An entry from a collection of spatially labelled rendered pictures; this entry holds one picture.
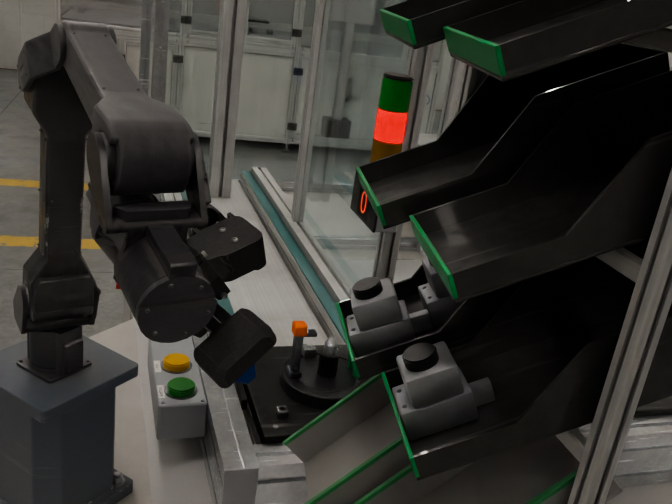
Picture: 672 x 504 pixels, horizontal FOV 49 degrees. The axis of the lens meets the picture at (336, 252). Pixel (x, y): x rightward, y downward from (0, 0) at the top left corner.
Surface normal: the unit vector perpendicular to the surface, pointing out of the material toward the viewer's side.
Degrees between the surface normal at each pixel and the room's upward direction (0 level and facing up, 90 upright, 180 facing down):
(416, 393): 90
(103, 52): 16
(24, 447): 90
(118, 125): 25
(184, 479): 0
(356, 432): 45
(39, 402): 0
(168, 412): 90
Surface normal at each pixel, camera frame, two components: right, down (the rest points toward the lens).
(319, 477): -0.60, -0.71
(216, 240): -0.05, -0.80
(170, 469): 0.14, -0.92
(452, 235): -0.29, -0.87
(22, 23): 0.22, 0.38
